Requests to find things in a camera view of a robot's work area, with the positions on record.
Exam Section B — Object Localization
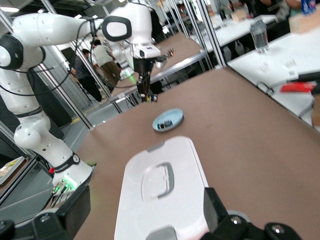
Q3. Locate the aluminium cage frame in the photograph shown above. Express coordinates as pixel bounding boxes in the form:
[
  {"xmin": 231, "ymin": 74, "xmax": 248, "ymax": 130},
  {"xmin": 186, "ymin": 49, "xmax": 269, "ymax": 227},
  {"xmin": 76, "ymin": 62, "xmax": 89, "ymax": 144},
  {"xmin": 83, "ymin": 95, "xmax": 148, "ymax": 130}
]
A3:
[{"xmin": 0, "ymin": 0, "xmax": 227, "ymax": 133}]

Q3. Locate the black cable on white table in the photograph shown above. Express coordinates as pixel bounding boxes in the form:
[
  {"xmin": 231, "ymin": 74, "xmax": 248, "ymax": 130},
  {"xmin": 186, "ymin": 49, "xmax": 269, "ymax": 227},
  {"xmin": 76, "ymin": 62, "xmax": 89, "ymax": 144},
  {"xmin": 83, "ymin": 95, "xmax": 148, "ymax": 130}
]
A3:
[{"xmin": 256, "ymin": 81, "xmax": 276, "ymax": 96}]

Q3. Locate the brown cardboard box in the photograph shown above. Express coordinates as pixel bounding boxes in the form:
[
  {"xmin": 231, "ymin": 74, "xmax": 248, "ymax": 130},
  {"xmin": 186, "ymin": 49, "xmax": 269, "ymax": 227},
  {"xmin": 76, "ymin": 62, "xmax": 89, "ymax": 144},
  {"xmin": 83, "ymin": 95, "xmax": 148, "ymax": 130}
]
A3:
[{"xmin": 288, "ymin": 13, "xmax": 320, "ymax": 35}]

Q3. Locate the clear water bottle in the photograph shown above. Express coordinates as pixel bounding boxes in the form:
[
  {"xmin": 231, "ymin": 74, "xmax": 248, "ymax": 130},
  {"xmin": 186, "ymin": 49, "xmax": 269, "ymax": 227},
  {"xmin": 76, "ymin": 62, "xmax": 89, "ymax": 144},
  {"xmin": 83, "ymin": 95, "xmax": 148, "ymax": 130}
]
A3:
[{"xmin": 249, "ymin": 19, "xmax": 271, "ymax": 55}]

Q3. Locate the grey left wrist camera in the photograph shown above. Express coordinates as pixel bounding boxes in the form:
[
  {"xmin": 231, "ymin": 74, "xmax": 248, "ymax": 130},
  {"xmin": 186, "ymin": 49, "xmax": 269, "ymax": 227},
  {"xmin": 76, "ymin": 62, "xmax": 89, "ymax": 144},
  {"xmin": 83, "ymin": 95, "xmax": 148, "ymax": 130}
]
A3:
[{"xmin": 154, "ymin": 53, "xmax": 169, "ymax": 70}]

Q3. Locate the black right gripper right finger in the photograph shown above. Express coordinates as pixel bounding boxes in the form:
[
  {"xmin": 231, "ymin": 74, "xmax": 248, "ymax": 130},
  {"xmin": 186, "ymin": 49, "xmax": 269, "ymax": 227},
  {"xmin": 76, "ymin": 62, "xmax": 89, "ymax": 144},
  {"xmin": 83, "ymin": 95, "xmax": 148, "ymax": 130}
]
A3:
[{"xmin": 202, "ymin": 187, "xmax": 303, "ymax": 240}]

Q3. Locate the person in striped shirt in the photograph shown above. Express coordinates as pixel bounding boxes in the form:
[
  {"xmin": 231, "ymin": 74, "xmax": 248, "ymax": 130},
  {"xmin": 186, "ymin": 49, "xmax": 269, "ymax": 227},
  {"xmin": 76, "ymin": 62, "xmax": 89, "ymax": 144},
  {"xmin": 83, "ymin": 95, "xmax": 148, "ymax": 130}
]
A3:
[{"xmin": 91, "ymin": 39, "xmax": 121, "ymax": 88}]

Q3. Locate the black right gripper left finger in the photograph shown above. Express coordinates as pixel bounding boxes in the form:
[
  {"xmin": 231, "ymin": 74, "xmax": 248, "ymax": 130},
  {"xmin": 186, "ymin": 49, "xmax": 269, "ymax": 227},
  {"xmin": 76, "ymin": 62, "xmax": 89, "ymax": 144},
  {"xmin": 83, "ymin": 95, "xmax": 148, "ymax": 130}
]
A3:
[{"xmin": 0, "ymin": 185, "xmax": 91, "ymax": 240}]

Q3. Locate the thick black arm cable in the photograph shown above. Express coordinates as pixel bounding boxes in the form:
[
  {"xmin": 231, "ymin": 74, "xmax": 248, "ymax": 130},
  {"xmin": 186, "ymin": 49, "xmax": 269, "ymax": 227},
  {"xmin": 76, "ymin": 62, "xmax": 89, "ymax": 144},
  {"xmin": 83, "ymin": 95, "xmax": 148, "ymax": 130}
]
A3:
[{"xmin": 67, "ymin": 18, "xmax": 106, "ymax": 73}]

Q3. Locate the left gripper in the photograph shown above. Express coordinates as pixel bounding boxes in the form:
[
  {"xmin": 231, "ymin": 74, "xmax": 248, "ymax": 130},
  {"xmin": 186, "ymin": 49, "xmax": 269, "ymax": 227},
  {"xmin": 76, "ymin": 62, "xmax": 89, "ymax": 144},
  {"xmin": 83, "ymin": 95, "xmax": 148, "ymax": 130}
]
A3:
[{"xmin": 129, "ymin": 42, "xmax": 162, "ymax": 103}]

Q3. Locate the white table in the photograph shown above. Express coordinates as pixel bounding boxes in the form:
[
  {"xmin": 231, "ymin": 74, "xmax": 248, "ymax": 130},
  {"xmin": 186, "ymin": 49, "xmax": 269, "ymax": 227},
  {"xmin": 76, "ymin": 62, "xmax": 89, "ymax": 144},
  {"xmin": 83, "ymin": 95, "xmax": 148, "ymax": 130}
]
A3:
[
  {"xmin": 227, "ymin": 32, "xmax": 320, "ymax": 128},
  {"xmin": 199, "ymin": 13, "xmax": 278, "ymax": 55}
]

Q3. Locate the white lidded storage box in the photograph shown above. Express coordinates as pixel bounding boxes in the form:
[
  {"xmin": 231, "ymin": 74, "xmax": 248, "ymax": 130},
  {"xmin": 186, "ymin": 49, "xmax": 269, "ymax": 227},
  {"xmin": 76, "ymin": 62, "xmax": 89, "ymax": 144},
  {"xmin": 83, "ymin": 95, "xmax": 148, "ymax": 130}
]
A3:
[{"xmin": 113, "ymin": 135, "xmax": 210, "ymax": 240}]

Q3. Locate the light blue round plate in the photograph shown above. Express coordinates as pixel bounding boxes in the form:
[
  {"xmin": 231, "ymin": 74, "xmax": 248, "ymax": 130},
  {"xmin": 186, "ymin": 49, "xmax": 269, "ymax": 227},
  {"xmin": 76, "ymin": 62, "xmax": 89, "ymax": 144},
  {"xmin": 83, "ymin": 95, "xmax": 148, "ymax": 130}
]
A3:
[{"xmin": 152, "ymin": 107, "xmax": 185, "ymax": 134}]

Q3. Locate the person in dark trousers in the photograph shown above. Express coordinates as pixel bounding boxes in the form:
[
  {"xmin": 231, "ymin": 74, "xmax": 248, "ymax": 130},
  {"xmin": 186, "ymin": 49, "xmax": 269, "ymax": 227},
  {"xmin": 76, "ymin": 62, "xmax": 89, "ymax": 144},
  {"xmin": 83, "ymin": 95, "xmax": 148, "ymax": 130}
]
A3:
[{"xmin": 70, "ymin": 48, "xmax": 107, "ymax": 105}]

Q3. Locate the small wooden box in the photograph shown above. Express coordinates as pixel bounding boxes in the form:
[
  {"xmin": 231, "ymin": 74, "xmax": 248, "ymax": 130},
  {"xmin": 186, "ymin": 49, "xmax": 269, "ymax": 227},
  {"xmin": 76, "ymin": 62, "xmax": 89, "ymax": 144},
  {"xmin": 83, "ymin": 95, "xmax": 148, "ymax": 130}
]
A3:
[{"xmin": 231, "ymin": 9, "xmax": 249, "ymax": 21}]

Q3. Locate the red flat object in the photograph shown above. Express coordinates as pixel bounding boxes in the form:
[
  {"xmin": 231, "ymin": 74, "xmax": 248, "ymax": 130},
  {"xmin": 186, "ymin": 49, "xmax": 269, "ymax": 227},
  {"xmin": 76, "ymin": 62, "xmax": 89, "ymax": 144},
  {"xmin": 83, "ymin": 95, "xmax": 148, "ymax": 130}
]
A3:
[{"xmin": 279, "ymin": 82, "xmax": 316, "ymax": 94}]

